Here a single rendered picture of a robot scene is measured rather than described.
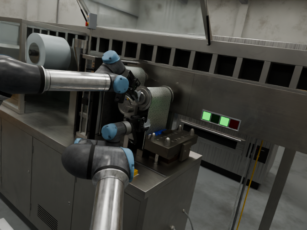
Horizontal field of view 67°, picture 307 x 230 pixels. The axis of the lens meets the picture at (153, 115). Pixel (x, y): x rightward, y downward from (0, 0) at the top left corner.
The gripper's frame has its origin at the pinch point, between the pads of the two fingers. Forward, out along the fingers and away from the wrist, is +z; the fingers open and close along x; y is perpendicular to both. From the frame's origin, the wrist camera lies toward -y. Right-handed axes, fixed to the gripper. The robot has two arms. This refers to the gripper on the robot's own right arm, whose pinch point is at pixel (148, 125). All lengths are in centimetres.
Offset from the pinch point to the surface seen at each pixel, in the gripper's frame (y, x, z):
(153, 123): 0.8, -0.3, 4.9
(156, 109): 9.8, -0.2, 6.3
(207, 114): 10.4, -24.2, 29.4
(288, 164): -8, -75, 46
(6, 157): -60, 115, -29
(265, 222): -52, -74, 46
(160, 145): -6.3, -14.5, -6.5
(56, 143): -20, 43, -32
